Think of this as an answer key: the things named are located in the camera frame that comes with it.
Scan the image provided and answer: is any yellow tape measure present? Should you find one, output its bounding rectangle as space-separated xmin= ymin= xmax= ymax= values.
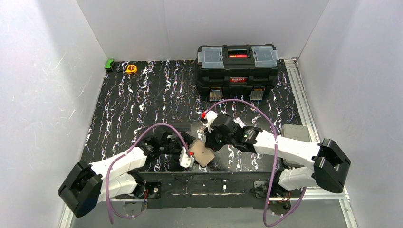
xmin=125 ymin=64 xmax=137 ymax=75

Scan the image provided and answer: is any grey rectangular box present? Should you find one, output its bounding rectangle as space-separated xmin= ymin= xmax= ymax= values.
xmin=281 ymin=124 xmax=312 ymax=168

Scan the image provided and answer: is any black toolbox with red label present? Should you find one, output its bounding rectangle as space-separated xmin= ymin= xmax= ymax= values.
xmin=195 ymin=44 xmax=285 ymax=101

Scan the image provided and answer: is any aluminium frame rail right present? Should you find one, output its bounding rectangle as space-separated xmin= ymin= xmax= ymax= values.
xmin=285 ymin=59 xmax=322 ymax=143

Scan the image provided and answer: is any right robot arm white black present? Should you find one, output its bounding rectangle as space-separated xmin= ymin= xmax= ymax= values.
xmin=202 ymin=111 xmax=351 ymax=193

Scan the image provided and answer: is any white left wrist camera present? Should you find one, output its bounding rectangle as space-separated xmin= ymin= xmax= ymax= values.
xmin=179 ymin=147 xmax=195 ymax=168

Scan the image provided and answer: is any white credit card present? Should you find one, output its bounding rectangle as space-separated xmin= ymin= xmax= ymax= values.
xmin=234 ymin=117 xmax=246 ymax=128

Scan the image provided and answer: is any aluminium frame rail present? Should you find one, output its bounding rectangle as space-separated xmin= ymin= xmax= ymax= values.
xmin=285 ymin=59 xmax=322 ymax=143
xmin=59 ymin=178 xmax=358 ymax=228

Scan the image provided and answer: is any aluminium frame rail front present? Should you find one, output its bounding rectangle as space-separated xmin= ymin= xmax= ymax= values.
xmin=59 ymin=178 xmax=358 ymax=228

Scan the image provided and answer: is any green small object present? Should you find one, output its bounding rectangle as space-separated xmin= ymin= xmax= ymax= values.
xmin=104 ymin=59 xmax=115 ymax=71

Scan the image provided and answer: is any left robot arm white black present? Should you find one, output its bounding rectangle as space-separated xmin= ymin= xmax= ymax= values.
xmin=58 ymin=131 xmax=195 ymax=218

